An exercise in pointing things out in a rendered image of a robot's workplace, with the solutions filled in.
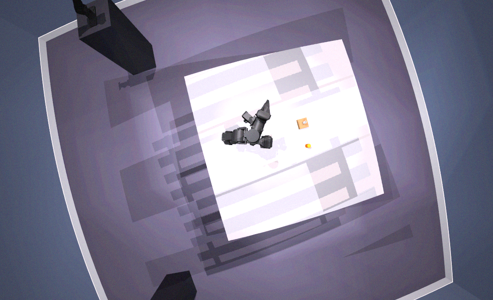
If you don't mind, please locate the tan square block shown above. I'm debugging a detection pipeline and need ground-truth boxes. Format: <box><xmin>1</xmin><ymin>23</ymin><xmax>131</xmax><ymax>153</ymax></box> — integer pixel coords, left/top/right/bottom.
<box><xmin>296</xmin><ymin>118</ymin><xmax>309</xmax><ymax>129</ymax></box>

